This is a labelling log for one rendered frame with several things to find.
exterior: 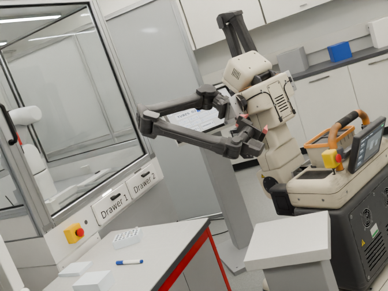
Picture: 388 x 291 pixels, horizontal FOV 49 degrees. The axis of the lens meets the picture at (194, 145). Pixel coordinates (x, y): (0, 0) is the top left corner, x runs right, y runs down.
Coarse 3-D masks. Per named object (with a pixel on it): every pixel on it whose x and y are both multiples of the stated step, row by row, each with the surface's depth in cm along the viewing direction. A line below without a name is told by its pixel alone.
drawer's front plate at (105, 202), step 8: (112, 192) 226; (120, 192) 232; (128, 192) 238; (104, 200) 220; (128, 200) 236; (96, 208) 214; (104, 208) 218; (112, 208) 224; (120, 208) 229; (96, 216) 214; (104, 216) 217; (112, 216) 222
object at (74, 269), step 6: (72, 264) 187; (78, 264) 185; (84, 264) 183; (90, 264) 183; (66, 270) 183; (72, 270) 181; (78, 270) 179; (84, 270) 179; (60, 276) 183; (66, 276) 181; (72, 276) 179
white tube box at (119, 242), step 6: (138, 228) 197; (120, 234) 197; (126, 234) 194; (132, 234) 192; (138, 234) 191; (114, 240) 193; (120, 240) 190; (126, 240) 190; (132, 240) 190; (138, 240) 190; (114, 246) 191; (120, 246) 191; (126, 246) 191
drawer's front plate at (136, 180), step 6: (144, 168) 257; (150, 168) 261; (138, 174) 249; (150, 174) 259; (156, 174) 265; (132, 180) 243; (138, 180) 248; (144, 180) 253; (156, 180) 264; (132, 186) 242; (144, 186) 252; (132, 192) 241; (138, 192) 246; (132, 198) 242
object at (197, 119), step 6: (198, 114) 291; (204, 114) 291; (210, 114) 291; (216, 114) 291; (180, 120) 289; (186, 120) 289; (192, 120) 289; (198, 120) 289; (204, 120) 289; (186, 126) 286
